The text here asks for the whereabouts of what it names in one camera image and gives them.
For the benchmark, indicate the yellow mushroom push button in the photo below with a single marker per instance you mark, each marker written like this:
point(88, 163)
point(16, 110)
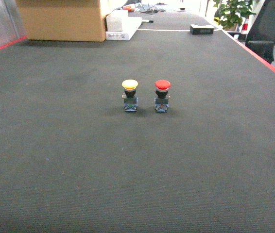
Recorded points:
point(130, 99)

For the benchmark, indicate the red mushroom push button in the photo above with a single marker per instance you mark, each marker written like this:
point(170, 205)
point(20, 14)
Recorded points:
point(162, 98)

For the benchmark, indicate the dark grey table mat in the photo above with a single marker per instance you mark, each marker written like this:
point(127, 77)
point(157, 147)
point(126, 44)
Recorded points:
point(72, 160)

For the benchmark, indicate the flat white box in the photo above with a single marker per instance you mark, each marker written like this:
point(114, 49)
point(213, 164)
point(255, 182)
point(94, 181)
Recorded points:
point(127, 33)

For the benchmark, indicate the small white box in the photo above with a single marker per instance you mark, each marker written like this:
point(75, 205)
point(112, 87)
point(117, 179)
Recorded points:
point(116, 21)

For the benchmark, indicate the black rectangular device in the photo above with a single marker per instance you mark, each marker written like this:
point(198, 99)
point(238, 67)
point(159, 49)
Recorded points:
point(201, 30)

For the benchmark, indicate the large brown cardboard box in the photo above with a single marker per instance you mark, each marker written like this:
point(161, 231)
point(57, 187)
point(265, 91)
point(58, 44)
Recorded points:
point(64, 20)

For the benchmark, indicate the green potted plant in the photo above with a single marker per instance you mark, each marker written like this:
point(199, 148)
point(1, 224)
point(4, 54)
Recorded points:
point(232, 12)

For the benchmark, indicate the black office chair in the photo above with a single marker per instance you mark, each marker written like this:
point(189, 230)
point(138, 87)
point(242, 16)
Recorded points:
point(261, 37)

